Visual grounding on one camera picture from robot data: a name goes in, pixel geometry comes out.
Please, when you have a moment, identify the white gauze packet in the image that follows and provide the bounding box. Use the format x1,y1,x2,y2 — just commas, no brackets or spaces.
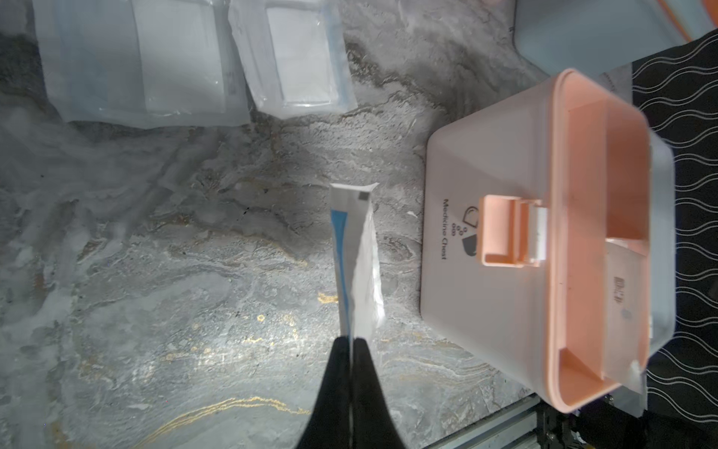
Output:
329,183,385,342
228,0,357,119
33,1,251,129
602,239,651,417

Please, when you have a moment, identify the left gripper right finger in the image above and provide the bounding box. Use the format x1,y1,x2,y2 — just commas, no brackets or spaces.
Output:
352,339,405,449

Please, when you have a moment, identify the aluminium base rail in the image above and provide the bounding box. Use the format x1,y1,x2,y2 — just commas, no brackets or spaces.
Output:
428,395,571,449

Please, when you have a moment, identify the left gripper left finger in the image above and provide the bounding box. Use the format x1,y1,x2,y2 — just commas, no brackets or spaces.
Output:
297,337,351,449

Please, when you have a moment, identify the white pink first aid box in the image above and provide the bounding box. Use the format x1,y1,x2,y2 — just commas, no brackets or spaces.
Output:
420,69,676,413

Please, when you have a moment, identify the blue orange first aid box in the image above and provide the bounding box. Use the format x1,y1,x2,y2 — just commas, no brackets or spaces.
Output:
514,0,717,75

